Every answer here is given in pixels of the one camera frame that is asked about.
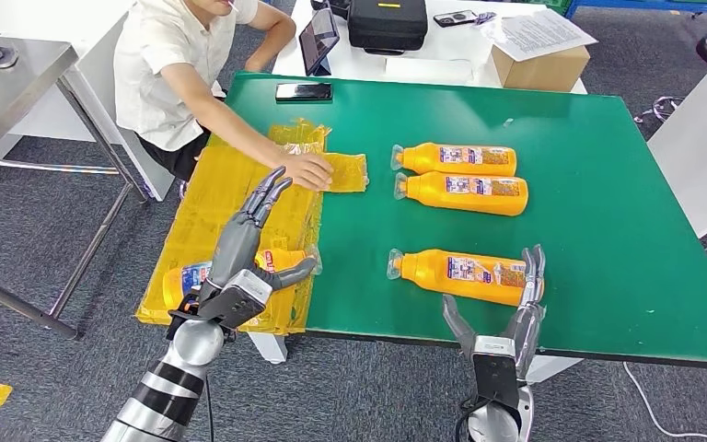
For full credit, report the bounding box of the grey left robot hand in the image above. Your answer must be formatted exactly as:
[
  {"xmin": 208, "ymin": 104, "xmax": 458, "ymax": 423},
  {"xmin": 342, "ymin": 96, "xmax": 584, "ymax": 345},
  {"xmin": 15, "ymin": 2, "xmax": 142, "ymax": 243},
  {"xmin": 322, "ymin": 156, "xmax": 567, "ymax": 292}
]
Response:
[{"xmin": 197, "ymin": 166, "xmax": 319, "ymax": 305}]

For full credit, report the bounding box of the person's right hand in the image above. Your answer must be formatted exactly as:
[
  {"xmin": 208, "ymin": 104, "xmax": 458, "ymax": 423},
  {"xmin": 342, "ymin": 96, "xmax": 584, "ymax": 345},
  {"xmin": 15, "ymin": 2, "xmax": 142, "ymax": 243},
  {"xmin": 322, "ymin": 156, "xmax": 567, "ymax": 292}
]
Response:
[{"xmin": 280, "ymin": 152, "xmax": 335, "ymax": 192}]

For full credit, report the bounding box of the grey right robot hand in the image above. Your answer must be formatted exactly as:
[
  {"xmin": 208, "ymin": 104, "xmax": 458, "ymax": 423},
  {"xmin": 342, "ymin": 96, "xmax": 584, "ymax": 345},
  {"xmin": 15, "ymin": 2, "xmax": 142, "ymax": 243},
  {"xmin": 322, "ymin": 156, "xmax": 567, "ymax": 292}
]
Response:
[{"xmin": 441, "ymin": 243, "xmax": 547, "ymax": 379}]

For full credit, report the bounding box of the orange detergent bottle clear cap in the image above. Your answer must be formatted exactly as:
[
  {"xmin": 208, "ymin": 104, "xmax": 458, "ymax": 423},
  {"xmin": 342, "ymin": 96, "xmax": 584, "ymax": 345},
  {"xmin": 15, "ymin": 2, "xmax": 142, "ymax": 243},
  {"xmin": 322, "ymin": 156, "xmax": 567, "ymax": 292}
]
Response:
[
  {"xmin": 392, "ymin": 171, "xmax": 529, "ymax": 217},
  {"xmin": 162, "ymin": 243, "xmax": 323, "ymax": 312},
  {"xmin": 389, "ymin": 142, "xmax": 518, "ymax": 178},
  {"xmin": 386, "ymin": 247, "xmax": 544, "ymax": 308}
]

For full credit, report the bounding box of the yellow taped cardboard mat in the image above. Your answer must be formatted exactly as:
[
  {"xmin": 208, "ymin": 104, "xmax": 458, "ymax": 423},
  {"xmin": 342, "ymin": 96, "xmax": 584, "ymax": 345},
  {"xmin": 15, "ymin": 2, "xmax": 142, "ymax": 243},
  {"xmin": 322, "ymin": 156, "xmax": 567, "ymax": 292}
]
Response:
[{"xmin": 135, "ymin": 119, "xmax": 370, "ymax": 337}]

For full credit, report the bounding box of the white table leg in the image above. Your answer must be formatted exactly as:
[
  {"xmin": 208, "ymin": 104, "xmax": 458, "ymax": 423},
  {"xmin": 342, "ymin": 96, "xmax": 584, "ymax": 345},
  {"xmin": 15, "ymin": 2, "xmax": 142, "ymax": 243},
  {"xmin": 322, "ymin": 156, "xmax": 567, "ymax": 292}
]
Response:
[
  {"xmin": 527, "ymin": 355, "xmax": 584, "ymax": 386},
  {"xmin": 246, "ymin": 331, "xmax": 287, "ymax": 366}
]

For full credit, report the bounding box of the black smartphone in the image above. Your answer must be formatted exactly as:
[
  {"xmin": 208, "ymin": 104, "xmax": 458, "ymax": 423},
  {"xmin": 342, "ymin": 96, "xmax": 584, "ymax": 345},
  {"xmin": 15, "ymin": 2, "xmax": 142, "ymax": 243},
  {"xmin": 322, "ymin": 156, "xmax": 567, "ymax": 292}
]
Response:
[{"xmin": 275, "ymin": 82, "xmax": 334, "ymax": 102}]

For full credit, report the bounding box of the black tablet on stand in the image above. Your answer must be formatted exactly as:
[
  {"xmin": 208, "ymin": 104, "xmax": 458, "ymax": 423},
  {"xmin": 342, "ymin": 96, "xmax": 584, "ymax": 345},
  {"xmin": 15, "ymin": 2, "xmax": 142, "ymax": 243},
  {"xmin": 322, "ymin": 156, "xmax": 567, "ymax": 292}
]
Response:
[{"xmin": 298, "ymin": 6, "xmax": 341, "ymax": 76}]

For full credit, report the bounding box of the black carrying case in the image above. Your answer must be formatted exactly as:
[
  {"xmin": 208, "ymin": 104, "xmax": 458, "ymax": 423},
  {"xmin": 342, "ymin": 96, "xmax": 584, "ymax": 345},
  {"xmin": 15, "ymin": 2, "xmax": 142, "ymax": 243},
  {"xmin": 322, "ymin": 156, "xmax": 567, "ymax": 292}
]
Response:
[{"xmin": 347, "ymin": 0, "xmax": 429, "ymax": 56}]

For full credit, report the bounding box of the black device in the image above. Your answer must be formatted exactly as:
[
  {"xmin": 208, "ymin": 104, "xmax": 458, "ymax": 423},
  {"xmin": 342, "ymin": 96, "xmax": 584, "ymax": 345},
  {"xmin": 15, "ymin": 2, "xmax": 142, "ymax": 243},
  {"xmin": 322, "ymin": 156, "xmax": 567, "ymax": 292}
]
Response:
[{"xmin": 310, "ymin": 0, "xmax": 352, "ymax": 19}]

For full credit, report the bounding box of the person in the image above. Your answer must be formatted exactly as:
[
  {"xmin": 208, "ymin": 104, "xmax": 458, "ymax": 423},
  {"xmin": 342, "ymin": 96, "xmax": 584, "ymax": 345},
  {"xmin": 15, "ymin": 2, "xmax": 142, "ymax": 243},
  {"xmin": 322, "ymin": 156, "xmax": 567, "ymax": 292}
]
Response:
[{"xmin": 113, "ymin": 0, "xmax": 335, "ymax": 192}]

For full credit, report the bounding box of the brown cardboard box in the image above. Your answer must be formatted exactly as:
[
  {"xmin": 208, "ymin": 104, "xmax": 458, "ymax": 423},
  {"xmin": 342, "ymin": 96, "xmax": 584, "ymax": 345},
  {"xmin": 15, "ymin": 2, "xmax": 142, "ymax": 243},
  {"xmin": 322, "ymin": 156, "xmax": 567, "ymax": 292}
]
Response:
[{"xmin": 490, "ymin": 43, "xmax": 591, "ymax": 93}]

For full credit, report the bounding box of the white side table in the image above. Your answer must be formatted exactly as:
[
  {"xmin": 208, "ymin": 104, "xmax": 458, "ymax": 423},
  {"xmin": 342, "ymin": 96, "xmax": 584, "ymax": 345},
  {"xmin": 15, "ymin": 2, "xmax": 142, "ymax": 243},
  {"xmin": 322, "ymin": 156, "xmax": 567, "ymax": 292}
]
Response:
[{"xmin": 645, "ymin": 30, "xmax": 707, "ymax": 288}]

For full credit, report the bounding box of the printed paper sheet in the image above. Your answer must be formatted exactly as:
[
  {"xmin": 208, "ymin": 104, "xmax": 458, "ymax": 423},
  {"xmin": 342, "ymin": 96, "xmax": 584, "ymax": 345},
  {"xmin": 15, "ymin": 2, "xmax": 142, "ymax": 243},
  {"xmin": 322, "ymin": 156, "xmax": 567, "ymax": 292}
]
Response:
[{"xmin": 481, "ymin": 8, "xmax": 598, "ymax": 63}]

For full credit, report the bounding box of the steel table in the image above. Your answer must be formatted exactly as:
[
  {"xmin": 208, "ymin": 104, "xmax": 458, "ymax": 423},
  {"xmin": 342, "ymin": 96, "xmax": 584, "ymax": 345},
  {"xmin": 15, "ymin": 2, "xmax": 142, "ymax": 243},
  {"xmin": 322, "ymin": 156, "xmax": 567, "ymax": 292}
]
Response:
[{"xmin": 0, "ymin": 34, "xmax": 150, "ymax": 342}]

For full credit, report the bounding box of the blue metal rack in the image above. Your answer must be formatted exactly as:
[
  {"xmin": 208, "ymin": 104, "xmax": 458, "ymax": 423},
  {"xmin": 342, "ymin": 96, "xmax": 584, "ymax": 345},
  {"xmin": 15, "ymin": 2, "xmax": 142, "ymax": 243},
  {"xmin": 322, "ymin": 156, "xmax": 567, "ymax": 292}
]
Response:
[{"xmin": 563, "ymin": 0, "xmax": 707, "ymax": 29}]

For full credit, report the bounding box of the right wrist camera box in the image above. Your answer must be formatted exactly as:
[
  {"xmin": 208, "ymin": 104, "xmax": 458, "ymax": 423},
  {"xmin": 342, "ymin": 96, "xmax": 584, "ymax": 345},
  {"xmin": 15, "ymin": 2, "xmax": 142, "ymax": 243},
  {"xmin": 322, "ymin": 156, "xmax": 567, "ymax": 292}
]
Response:
[{"xmin": 472, "ymin": 335, "xmax": 520, "ymax": 410}]

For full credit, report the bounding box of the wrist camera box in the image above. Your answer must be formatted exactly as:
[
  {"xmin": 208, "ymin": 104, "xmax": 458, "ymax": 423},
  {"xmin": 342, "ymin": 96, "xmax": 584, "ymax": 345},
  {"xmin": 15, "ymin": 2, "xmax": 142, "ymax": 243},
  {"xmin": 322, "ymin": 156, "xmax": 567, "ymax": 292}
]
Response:
[
  {"xmin": 472, "ymin": 335, "xmax": 520, "ymax": 410},
  {"xmin": 170, "ymin": 269, "xmax": 274, "ymax": 333}
]

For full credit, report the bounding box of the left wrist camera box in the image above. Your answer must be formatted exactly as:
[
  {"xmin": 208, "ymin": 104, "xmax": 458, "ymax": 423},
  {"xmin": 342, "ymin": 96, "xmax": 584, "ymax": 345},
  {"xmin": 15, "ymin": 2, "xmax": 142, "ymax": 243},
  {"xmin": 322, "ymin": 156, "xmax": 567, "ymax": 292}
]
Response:
[{"xmin": 170, "ymin": 269, "xmax": 274, "ymax": 333}]

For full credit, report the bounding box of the white floor cable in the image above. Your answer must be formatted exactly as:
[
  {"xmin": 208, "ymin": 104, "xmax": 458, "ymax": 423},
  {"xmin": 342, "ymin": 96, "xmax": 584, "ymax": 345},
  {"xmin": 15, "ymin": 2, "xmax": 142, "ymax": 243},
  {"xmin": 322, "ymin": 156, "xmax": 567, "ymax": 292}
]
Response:
[{"xmin": 621, "ymin": 363, "xmax": 707, "ymax": 442}]

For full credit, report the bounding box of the black phone showing camera lenses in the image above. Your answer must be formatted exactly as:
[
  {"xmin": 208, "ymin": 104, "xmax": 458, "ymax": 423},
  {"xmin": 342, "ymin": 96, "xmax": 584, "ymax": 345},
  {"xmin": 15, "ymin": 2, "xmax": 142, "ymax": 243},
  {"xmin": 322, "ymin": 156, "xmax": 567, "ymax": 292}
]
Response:
[{"xmin": 433, "ymin": 8, "xmax": 479, "ymax": 28}]

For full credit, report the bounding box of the grey coiled cable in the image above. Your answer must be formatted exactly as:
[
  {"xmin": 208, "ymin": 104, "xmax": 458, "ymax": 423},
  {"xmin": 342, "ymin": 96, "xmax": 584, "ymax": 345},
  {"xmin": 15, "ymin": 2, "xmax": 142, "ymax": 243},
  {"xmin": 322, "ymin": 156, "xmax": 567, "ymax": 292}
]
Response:
[{"xmin": 632, "ymin": 94, "xmax": 685, "ymax": 125}]

